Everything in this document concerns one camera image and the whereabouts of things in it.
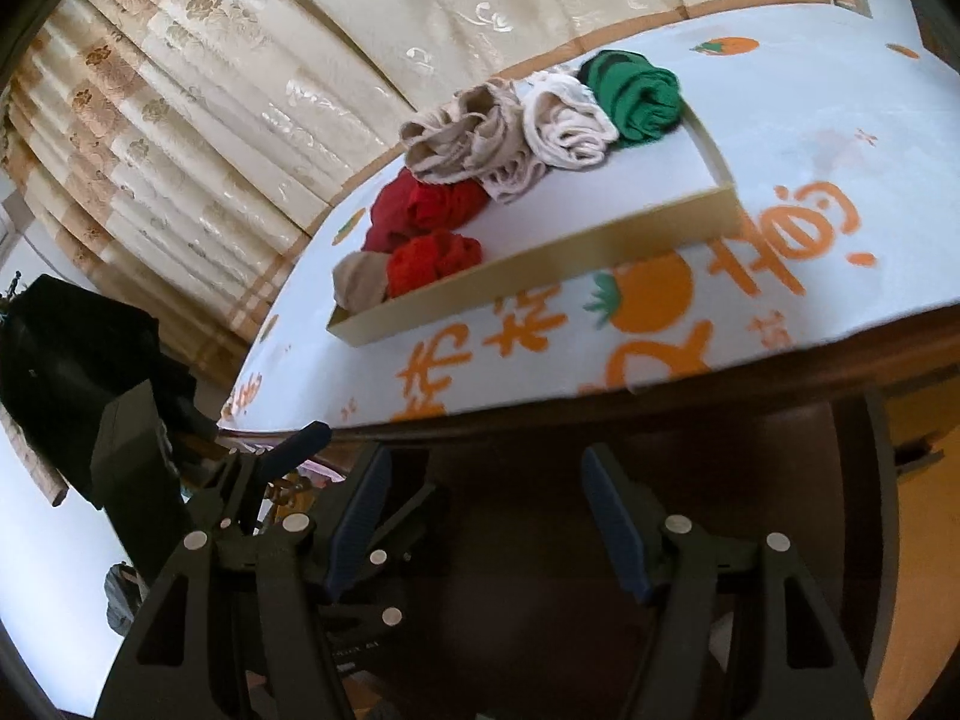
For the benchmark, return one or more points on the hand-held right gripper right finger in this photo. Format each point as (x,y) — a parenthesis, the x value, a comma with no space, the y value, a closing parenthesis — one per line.
(615,525)

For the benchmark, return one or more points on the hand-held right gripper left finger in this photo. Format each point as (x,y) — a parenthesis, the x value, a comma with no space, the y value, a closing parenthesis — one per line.
(360,517)

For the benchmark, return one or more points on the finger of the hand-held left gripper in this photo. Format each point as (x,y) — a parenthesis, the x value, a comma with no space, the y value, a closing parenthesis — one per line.
(409,521)
(300,441)

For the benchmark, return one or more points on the dark wooden drawer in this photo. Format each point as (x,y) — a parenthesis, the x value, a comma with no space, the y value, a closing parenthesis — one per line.
(510,510)

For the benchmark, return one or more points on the tan underwear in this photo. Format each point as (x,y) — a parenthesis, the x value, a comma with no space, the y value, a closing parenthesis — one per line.
(360,281)

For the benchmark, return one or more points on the red underwear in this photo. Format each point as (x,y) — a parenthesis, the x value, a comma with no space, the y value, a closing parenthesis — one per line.
(435,262)
(427,206)

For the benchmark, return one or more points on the white underwear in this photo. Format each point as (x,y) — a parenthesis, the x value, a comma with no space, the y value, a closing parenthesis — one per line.
(517,180)

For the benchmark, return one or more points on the beige underwear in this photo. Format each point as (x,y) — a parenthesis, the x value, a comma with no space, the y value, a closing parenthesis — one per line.
(457,131)

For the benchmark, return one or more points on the shallow gold tray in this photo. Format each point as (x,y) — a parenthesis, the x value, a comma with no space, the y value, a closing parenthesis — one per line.
(637,172)

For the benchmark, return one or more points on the cream printed underwear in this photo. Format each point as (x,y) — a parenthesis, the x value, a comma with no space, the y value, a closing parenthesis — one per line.
(566,124)

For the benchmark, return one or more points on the green underwear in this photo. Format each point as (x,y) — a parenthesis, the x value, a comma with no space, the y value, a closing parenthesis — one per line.
(637,97)

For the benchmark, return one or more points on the black hanging clothes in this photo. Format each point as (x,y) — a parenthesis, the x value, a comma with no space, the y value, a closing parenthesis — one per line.
(52,360)

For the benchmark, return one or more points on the dark wooden desk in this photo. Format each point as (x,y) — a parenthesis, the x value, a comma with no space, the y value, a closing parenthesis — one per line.
(750,375)

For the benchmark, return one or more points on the wooden coat rack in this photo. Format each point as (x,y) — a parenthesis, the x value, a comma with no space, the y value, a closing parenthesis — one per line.
(13,285)

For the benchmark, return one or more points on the beige floral curtain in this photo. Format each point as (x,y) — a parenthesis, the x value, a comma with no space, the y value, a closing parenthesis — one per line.
(300,90)

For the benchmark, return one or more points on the white orange printed tablecloth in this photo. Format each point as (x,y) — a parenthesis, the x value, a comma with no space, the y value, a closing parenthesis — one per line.
(787,127)

